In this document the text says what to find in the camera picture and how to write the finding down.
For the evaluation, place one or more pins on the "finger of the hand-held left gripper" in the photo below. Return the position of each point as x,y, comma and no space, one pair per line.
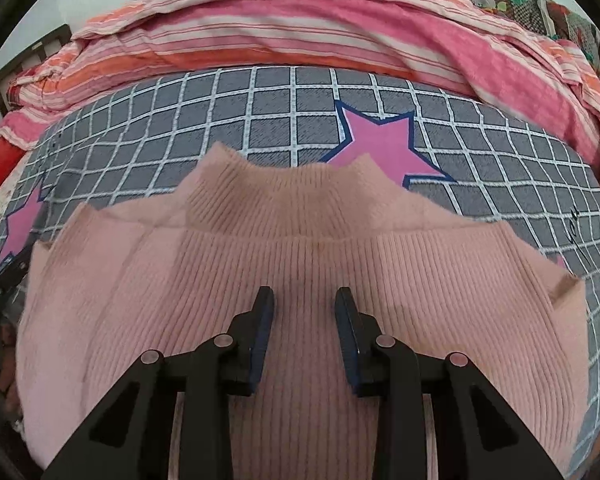
2,285

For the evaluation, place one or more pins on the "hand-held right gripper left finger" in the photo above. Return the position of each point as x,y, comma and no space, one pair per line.
260,330

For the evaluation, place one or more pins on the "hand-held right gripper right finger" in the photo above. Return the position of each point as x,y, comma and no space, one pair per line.
347,330

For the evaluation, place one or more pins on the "pink ribbed sweater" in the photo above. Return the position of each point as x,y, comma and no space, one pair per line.
305,240

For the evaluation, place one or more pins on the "person's left hand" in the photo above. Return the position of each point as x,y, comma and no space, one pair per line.
5,375

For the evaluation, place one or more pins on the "grey checked star blanket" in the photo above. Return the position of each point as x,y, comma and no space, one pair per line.
290,115

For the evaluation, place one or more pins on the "dark wooden headboard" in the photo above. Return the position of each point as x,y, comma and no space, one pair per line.
25,65

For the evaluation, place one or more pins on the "pink striped quilt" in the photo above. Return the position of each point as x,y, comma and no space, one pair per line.
290,25

